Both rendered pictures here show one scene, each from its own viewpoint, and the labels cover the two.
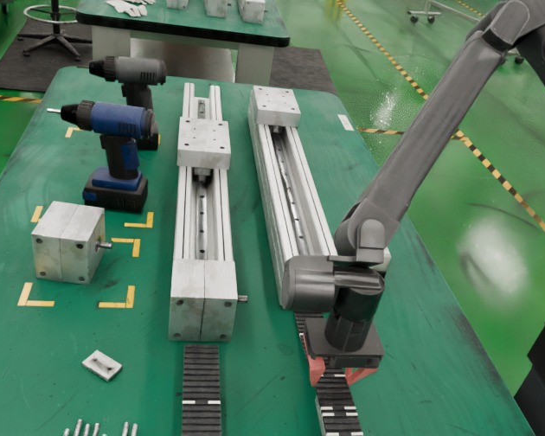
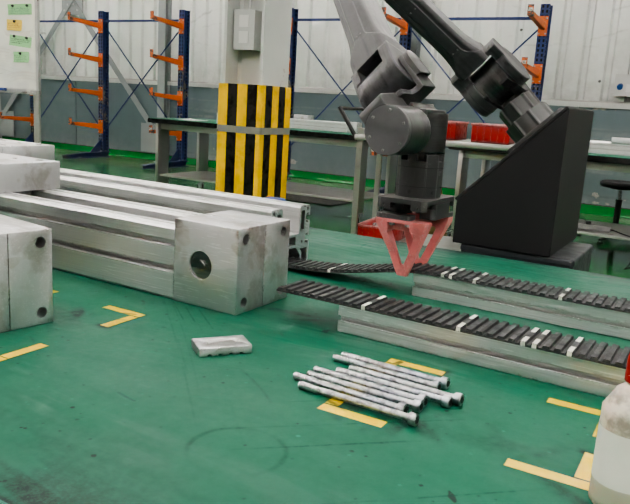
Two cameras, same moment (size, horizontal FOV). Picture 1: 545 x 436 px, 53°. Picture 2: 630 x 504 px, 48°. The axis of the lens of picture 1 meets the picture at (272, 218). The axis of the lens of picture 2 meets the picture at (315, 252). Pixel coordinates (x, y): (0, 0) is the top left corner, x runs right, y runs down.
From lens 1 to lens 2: 0.74 m
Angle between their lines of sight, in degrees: 48
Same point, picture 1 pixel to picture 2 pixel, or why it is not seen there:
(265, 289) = not seen: hidden behind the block
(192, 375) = (329, 297)
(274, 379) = not seen: hidden behind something
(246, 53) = not seen: outside the picture
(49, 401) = (231, 385)
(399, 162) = (373, 19)
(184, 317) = (250, 264)
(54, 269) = not seen: outside the picture
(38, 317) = (51, 357)
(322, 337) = (410, 198)
